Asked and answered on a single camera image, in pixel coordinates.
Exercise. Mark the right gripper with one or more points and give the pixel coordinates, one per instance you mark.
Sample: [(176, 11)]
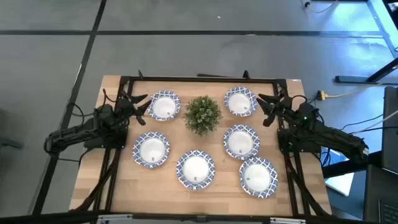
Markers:
[(284, 105)]

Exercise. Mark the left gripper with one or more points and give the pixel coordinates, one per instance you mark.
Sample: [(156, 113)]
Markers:
[(127, 105)]

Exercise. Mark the blue patterned white paper bowl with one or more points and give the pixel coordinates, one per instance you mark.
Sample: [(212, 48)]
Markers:
[(163, 107), (239, 102), (195, 169), (257, 178), (240, 143), (152, 151)]

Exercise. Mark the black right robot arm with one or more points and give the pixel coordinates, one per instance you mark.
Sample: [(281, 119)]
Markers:
[(329, 137)]

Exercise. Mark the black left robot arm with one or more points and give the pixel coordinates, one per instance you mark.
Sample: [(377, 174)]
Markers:
[(77, 132)]

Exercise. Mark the yellow power plug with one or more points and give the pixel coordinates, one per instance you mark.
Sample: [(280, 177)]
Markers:
[(322, 95)]

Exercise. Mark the small green potted plant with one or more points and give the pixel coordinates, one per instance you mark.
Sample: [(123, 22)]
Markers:
[(202, 115)]

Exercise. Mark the black desk leg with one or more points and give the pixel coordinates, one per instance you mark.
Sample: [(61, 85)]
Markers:
[(351, 79)]

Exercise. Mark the black floor beam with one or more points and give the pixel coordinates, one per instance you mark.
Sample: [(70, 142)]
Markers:
[(342, 168)]

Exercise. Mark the white board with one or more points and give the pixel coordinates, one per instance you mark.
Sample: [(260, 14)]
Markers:
[(342, 183)]

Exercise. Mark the black computer case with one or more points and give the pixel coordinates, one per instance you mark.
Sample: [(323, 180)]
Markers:
[(391, 130)]

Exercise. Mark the black aluminium table frame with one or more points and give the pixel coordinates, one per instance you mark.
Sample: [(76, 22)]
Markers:
[(202, 80)]

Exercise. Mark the grey metal bracket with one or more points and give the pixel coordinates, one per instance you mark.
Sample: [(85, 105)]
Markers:
[(287, 221), (115, 218)]

